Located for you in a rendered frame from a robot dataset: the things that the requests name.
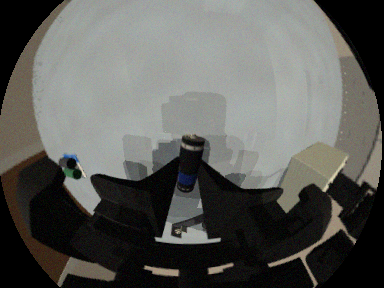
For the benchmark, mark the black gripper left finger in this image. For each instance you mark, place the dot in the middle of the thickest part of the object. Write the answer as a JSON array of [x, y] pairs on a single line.
[[151, 195]]

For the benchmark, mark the black and blue battery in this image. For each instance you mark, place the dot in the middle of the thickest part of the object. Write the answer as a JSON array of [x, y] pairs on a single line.
[[190, 156]]

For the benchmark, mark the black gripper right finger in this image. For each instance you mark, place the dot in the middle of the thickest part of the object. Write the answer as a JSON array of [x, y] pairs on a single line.
[[223, 201]]

